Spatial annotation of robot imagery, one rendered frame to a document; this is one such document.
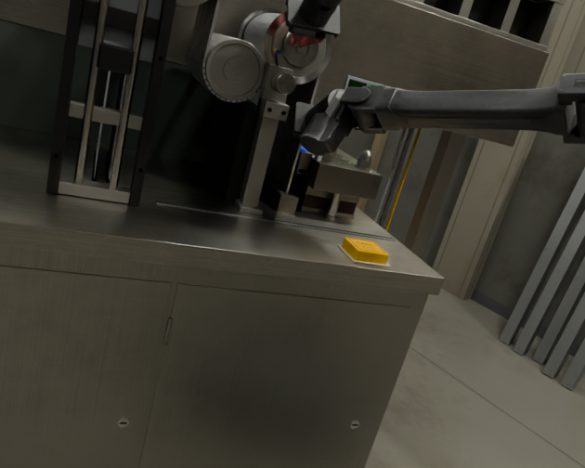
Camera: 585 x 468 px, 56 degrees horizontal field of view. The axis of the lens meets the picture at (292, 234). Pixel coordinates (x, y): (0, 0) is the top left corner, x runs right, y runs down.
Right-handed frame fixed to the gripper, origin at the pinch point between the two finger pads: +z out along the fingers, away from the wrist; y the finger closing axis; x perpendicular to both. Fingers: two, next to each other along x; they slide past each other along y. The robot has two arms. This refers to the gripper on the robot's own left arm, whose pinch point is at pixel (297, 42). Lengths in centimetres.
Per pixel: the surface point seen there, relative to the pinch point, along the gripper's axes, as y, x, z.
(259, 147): -3.5, -17.7, 12.7
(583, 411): 196, -74, 127
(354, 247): 13.6, -39.6, 4.2
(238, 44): -10.7, 0.1, 5.0
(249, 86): -6.9, -5.9, 9.8
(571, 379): 204, -58, 139
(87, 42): -37.9, -10.2, -1.0
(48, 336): -39, -58, 14
